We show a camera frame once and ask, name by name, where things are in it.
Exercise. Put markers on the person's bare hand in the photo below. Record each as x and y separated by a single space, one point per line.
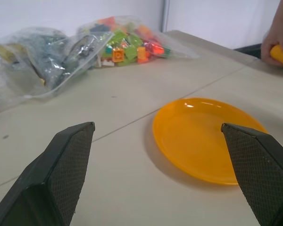
272 40

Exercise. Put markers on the grey vertical wall post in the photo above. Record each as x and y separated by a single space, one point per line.
165 15

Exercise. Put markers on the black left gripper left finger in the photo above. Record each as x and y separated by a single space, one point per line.
54 179

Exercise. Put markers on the orange plastic plate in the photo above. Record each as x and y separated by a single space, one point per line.
198 141

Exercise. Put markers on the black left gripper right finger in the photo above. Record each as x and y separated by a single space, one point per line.
261 174

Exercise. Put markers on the clear bag of dark parts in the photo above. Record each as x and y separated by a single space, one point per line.
37 61

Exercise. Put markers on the clear bag of colourful bricks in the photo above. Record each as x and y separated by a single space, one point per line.
129 44

